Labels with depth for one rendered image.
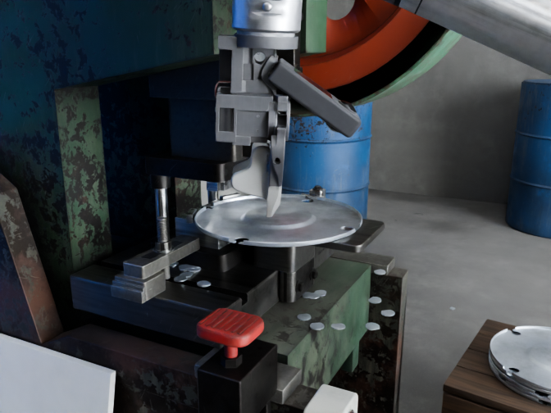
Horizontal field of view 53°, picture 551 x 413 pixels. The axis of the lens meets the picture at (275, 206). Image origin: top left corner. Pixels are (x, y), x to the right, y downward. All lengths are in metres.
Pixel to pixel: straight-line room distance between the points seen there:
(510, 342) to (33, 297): 1.06
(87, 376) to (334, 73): 0.77
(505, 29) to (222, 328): 0.47
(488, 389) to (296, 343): 0.61
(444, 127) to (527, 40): 3.53
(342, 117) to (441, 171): 3.68
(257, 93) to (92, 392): 0.56
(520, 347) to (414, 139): 2.97
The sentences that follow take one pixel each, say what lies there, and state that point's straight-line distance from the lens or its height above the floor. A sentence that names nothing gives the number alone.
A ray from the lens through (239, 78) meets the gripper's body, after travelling 0.62.
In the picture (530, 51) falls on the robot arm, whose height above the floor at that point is 1.06.
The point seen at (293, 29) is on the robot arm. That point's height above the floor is 1.09.
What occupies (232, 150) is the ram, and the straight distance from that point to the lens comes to 0.90.
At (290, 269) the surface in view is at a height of 0.71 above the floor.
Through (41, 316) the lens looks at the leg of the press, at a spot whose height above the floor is 0.63.
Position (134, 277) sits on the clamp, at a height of 0.74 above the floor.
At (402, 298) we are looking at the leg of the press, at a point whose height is 0.57.
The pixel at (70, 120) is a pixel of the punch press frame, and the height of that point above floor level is 0.95.
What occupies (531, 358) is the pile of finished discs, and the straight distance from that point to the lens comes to 1.43.
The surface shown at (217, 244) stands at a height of 0.74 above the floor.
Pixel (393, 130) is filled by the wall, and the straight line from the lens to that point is 4.32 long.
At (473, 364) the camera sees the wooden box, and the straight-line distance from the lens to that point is 1.44.
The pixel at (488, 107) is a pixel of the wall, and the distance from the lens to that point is 4.18.
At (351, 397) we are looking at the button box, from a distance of 0.78.
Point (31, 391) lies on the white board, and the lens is 1.06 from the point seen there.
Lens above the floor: 1.07
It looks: 16 degrees down
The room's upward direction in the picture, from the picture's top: straight up
